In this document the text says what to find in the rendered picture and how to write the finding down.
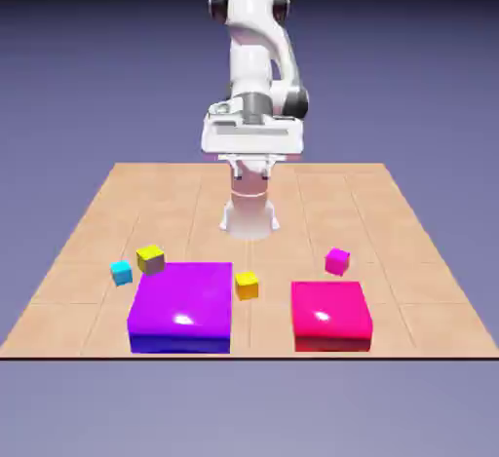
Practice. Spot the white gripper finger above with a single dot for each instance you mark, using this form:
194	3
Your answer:
237	170
266	169

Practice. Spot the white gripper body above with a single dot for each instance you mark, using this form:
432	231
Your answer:
252	142

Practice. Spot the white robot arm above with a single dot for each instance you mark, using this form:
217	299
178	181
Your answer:
249	28

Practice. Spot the small yellow-orange cube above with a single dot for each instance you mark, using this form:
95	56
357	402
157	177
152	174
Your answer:
246	286

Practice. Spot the small magenta cube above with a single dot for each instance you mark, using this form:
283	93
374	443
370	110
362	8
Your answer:
337	262

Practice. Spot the small yellow cube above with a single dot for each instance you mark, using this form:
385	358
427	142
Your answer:
150	259

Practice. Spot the small cyan cube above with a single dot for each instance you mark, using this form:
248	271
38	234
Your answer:
121	272

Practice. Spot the large purple box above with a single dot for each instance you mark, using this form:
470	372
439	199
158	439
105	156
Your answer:
183	301

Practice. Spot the large pink box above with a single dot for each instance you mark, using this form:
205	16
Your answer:
330	314

